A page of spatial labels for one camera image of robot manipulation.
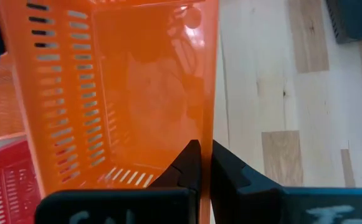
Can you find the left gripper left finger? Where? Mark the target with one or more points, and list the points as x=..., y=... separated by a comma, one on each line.
x=137, y=207

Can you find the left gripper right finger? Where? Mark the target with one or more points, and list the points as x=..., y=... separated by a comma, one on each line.
x=277, y=207

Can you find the orange plastic slotted basket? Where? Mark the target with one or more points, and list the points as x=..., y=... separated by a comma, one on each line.
x=0, y=102
x=137, y=93

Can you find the red plastic slotted basket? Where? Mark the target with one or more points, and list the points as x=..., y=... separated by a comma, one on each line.
x=6, y=186

